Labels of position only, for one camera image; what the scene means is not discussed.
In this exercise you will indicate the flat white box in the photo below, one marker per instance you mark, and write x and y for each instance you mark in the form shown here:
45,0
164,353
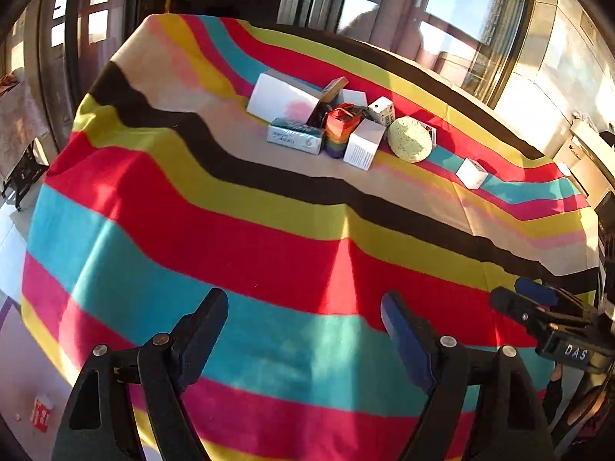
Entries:
354,97

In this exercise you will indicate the balcony window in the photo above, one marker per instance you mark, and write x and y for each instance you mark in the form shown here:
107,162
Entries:
456,9

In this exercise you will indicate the small white milk carton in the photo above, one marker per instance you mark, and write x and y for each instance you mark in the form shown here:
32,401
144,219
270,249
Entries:
383,111

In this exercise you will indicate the round green sponge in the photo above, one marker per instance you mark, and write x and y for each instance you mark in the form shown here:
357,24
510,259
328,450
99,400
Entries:
408,141

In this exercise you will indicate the red and white packet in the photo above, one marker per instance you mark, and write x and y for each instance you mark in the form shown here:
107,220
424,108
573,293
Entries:
42,415

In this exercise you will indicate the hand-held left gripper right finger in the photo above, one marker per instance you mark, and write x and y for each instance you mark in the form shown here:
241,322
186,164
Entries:
408,345

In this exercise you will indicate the large white box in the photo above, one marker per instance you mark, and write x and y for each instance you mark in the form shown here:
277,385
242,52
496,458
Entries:
278,96

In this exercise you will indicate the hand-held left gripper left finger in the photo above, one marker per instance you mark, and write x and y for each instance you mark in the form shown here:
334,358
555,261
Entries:
206,326

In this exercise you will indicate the colourful striped blanket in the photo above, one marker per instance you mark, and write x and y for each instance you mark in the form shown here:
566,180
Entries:
240,249

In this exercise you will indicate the dark wooden stand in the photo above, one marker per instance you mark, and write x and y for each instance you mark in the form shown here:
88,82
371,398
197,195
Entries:
29,173

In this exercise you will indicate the brown box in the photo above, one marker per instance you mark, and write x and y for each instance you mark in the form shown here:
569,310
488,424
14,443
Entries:
334,90

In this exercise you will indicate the small white cube box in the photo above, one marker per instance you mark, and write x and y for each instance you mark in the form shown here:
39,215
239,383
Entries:
472,174

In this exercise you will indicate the side table with cloth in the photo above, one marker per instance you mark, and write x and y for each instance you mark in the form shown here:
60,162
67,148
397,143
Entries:
19,120

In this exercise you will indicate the white box with printed side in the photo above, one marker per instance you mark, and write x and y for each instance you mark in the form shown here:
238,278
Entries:
363,146

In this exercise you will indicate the teal and white box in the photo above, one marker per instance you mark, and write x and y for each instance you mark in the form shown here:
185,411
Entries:
293,134

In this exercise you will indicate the sliding glass door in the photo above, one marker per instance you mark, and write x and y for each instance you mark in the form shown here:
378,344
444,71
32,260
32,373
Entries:
96,19

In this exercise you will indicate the small red and white box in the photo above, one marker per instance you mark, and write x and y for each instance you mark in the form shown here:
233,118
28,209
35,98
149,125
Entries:
432,135

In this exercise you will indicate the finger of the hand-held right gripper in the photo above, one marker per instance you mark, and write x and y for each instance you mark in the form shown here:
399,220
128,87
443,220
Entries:
519,307
538,292

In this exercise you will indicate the rainbow striped bag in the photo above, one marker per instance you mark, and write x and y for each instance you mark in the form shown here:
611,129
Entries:
336,134

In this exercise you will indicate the white appliance carton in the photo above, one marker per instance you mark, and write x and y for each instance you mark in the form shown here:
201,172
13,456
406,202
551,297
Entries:
586,163

